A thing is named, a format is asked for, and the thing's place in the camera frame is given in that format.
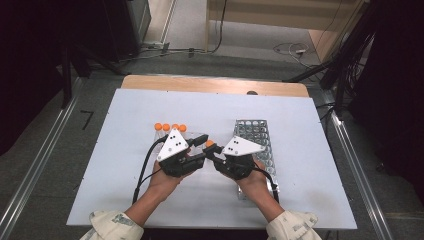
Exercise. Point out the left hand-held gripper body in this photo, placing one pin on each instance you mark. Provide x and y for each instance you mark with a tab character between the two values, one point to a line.
173	145

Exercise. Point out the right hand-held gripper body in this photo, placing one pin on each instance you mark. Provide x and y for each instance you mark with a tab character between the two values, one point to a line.
241	146

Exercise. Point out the clear plastic well plate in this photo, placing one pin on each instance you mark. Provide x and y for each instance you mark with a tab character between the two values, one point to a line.
196	135

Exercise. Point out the metal test tube rack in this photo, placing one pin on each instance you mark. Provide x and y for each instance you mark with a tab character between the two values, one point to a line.
253	128

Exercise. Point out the person's left hand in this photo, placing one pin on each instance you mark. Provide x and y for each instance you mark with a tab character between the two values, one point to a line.
165	185

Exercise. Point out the person's right hand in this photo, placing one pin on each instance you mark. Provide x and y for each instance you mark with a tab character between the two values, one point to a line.
253	186

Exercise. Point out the dark table grommet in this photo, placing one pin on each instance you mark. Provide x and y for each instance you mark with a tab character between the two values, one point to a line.
252	92

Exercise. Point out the black stand leg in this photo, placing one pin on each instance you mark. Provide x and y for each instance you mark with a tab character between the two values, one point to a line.
66	80

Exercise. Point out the black cabinet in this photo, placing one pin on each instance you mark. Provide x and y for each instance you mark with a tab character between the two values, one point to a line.
130	26

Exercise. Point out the metal floor rail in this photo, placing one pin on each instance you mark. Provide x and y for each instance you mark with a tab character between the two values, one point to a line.
360	186
36	163

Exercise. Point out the light wooden furniture frame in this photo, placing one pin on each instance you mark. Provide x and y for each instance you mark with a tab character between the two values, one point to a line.
266	16

